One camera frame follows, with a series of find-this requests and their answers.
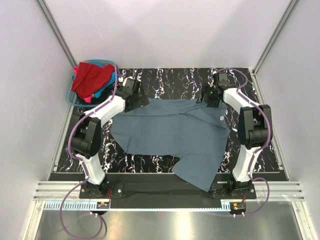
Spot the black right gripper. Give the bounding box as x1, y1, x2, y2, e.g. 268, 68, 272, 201
196, 83, 221, 109

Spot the grey-blue t shirt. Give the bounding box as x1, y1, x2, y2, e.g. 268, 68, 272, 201
110, 99, 230, 192

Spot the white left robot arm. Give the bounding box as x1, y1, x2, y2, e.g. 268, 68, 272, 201
67, 78, 149, 198

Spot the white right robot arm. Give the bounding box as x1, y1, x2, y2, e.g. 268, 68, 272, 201
196, 69, 273, 199

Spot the black garment in basket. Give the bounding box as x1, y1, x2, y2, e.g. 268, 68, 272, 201
76, 85, 113, 109

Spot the red t shirt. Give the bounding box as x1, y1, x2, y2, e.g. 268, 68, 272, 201
71, 62, 115, 99

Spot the pink garment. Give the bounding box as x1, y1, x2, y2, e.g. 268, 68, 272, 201
83, 96, 92, 104

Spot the teal plastic laundry basket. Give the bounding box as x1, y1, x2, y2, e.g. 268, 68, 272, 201
66, 59, 120, 108

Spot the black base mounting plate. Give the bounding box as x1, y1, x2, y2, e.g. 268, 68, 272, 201
79, 181, 257, 200

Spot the aluminium frame post right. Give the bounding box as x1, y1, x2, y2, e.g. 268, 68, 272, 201
252, 0, 300, 75

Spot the aluminium frame post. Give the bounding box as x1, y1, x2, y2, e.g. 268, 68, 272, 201
252, 0, 300, 75
35, 0, 77, 67

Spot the aluminium front rail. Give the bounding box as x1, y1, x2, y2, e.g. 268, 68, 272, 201
34, 181, 305, 202

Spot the aluminium frame post left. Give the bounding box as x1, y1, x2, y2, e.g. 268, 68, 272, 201
35, 0, 77, 67

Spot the white slotted cable duct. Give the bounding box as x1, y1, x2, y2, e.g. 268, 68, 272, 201
44, 199, 245, 213

